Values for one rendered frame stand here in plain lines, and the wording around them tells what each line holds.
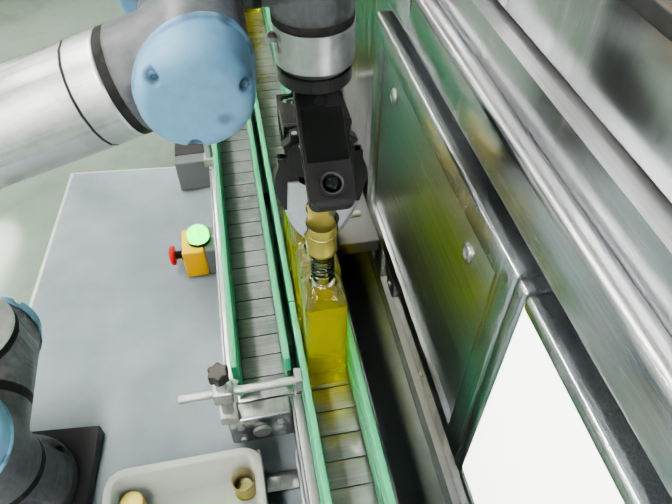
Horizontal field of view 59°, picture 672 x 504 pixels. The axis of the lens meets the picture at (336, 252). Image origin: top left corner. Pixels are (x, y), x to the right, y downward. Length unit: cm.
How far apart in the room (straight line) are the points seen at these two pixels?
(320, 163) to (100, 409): 70
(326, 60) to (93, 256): 91
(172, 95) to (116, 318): 88
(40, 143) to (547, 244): 35
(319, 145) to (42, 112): 24
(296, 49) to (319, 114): 6
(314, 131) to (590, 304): 29
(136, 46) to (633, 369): 35
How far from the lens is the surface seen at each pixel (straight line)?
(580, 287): 42
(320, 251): 69
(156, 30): 39
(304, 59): 54
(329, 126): 56
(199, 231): 118
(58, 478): 100
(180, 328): 117
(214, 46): 37
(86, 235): 140
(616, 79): 44
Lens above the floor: 167
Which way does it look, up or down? 47 degrees down
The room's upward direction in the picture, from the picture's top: straight up
